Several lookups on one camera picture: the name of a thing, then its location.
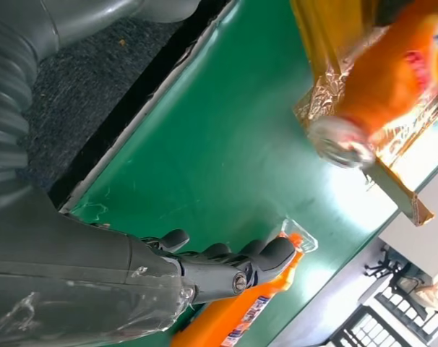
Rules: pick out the yellow plastic wrapped box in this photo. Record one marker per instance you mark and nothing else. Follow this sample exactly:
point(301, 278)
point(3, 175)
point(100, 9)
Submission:
point(323, 38)

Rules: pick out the green table mat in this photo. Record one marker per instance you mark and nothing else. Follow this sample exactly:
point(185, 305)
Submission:
point(222, 143)

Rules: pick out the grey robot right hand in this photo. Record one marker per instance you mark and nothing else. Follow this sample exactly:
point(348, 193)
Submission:
point(78, 278)

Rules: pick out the black office chair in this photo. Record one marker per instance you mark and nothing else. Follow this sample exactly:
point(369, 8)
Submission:
point(397, 287)

